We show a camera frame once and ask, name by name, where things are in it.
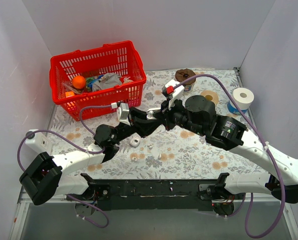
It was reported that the white oval earbud charging case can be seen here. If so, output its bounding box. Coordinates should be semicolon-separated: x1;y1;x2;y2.
146;107;161;120

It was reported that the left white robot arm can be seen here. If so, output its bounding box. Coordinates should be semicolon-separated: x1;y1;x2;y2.
20;103;163;206

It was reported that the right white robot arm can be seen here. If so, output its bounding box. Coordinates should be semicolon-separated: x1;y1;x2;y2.
147;95;298;204

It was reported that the white square case with screen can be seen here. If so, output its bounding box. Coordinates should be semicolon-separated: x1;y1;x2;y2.
130;136;141;148

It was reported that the beige toilet paper roll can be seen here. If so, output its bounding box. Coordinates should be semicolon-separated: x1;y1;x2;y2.
200;90;219;105

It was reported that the floral patterned table mat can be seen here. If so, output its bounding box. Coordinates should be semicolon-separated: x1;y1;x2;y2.
49;69;264;179

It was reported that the brown topped paper roll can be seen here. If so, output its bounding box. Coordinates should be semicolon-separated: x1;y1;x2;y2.
175;68;196;95

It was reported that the grey crumpled snack bag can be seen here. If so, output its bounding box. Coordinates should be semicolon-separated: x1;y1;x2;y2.
91;73;122;92

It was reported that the red plastic shopping basket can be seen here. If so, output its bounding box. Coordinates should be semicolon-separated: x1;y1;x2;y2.
49;40;146;121

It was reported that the white toilet roll blue wrap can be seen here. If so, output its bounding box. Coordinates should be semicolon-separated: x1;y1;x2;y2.
227;87;254;115

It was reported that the small orange box in basket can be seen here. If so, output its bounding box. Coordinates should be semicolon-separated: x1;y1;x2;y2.
65;91;75;98

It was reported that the orange fruit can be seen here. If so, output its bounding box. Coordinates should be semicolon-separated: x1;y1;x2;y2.
72;75;86;90

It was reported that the white box with grey knob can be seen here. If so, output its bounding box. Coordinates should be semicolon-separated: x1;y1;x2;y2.
25;132;53;155

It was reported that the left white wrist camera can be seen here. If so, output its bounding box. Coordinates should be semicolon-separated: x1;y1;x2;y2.
111;102;131;126

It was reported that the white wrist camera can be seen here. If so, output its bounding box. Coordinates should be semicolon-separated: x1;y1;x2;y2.
111;102;131;126
162;79;184;110

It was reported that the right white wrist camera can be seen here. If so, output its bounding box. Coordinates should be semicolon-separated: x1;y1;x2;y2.
162;79;184;110

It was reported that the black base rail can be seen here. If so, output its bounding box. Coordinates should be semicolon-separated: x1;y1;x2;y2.
67;179;232;211

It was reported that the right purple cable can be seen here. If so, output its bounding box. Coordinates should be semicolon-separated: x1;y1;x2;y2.
173;74;287;238

